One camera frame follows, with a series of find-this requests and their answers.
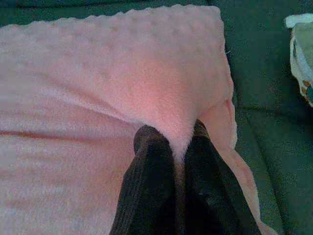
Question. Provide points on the pink dotted plush pillow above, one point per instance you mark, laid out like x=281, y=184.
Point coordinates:
x=85, y=98

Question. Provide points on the white plastic bag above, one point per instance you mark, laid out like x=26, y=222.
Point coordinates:
x=302, y=56

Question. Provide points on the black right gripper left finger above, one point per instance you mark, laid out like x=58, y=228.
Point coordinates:
x=151, y=186

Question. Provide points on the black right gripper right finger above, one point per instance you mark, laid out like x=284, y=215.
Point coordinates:
x=207, y=191

